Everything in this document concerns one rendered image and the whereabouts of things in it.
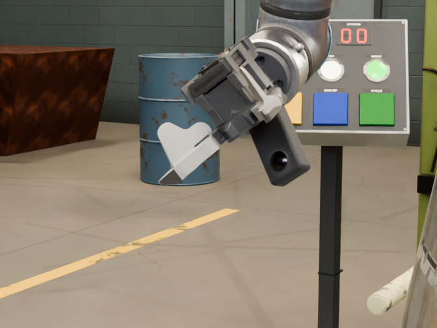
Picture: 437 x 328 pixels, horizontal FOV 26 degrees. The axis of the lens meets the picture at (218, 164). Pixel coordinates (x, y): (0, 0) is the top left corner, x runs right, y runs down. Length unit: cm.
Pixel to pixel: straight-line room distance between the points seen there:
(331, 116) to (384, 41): 22
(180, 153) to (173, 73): 541
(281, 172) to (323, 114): 101
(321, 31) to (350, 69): 93
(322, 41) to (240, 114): 22
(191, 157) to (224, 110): 6
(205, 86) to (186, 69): 540
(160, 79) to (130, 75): 350
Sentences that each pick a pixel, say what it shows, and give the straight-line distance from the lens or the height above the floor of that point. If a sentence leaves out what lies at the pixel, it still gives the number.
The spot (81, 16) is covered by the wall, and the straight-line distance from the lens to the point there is 1032.
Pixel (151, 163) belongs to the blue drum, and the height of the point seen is 15.
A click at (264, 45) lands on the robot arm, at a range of 113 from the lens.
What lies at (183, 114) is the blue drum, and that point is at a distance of 646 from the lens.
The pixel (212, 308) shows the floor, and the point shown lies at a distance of 394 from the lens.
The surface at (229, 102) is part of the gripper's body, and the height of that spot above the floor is 113.
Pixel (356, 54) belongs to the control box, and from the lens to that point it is 215.
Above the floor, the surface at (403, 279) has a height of 64.
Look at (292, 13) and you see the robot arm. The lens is 118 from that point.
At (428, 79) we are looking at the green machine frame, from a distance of 236.
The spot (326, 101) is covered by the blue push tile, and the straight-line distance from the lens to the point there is 209.
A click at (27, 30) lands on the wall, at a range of 1083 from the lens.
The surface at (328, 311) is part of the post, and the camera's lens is 230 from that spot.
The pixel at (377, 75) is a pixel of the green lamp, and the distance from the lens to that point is 212.
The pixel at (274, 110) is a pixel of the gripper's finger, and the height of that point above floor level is 113.
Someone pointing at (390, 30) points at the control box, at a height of 118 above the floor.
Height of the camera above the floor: 123
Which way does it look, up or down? 10 degrees down
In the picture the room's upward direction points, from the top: straight up
